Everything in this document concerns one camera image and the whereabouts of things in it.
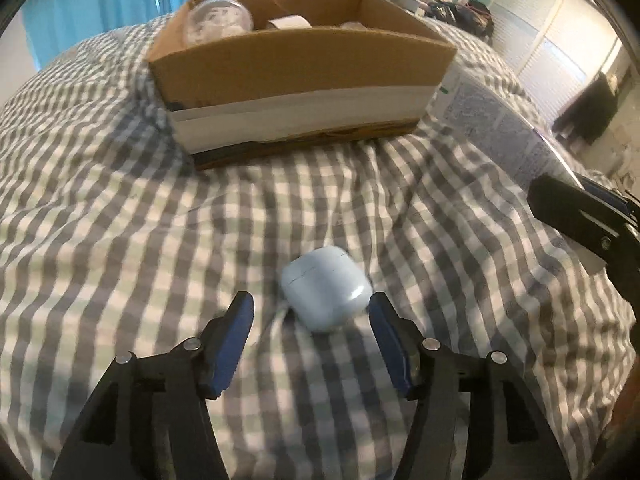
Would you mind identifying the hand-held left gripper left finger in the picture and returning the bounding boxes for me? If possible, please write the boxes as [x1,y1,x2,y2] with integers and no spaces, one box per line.
[50,291,255,480]

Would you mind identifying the white handheld device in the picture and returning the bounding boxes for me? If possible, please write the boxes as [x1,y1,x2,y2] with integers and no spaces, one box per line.
[266,14,312,31]

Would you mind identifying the white louvred wardrobe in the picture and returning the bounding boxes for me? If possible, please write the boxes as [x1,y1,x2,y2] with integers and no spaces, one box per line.
[489,0,627,127]

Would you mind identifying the white printed packet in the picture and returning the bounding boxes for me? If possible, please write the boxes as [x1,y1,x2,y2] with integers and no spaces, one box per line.
[432,67,608,276]

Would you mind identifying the grey checkered blanket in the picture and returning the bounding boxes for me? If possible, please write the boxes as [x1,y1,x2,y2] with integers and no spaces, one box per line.
[0,12,637,480]

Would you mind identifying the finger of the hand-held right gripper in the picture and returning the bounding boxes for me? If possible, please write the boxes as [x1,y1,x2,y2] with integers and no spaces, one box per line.
[528,175,640,272]
[575,172,633,217]

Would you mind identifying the pale blue earbud case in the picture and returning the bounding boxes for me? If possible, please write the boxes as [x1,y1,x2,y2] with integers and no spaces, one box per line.
[279,245,374,334]

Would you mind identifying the brown cardboard box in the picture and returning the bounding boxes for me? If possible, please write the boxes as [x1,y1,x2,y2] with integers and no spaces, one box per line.
[147,0,458,171]

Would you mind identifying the pile of dark bags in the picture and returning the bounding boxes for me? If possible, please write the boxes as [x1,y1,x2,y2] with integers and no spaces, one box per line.
[424,0,496,37]

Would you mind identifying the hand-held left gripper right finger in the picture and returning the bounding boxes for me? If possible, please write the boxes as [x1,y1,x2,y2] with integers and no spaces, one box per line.
[369,291,571,480]

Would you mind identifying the hanging dark clothes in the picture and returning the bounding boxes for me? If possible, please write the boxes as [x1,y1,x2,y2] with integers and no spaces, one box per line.
[552,72,622,152]

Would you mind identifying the clear plastic jar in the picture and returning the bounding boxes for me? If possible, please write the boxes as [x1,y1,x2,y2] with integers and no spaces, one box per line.
[183,0,254,47]

